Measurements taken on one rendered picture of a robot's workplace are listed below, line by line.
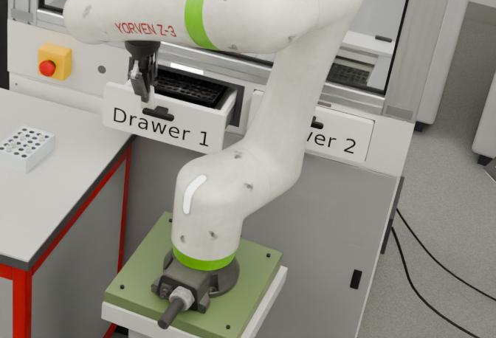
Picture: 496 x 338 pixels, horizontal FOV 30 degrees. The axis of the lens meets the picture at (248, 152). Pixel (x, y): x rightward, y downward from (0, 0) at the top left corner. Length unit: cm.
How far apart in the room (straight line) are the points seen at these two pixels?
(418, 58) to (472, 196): 174
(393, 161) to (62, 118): 81
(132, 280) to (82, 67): 72
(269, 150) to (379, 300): 147
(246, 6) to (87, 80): 101
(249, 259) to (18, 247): 46
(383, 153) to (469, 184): 166
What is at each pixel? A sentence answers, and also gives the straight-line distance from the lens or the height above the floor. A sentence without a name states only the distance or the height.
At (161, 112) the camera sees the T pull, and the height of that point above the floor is 91.
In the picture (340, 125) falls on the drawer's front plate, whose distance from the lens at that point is 215.
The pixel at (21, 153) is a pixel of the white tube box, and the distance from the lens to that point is 212.
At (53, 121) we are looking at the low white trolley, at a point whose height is 76.
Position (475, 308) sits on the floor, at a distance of 320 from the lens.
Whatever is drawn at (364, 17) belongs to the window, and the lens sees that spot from 207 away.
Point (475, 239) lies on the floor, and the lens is 352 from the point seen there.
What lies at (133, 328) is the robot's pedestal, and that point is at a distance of 178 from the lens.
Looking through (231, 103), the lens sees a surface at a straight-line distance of 218.
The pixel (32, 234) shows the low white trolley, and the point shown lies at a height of 76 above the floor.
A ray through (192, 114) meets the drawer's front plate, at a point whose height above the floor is 91.
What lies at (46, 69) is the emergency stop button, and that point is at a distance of 228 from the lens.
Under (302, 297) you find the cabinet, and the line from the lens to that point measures 247.
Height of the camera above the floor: 195
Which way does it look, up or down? 32 degrees down
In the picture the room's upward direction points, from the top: 9 degrees clockwise
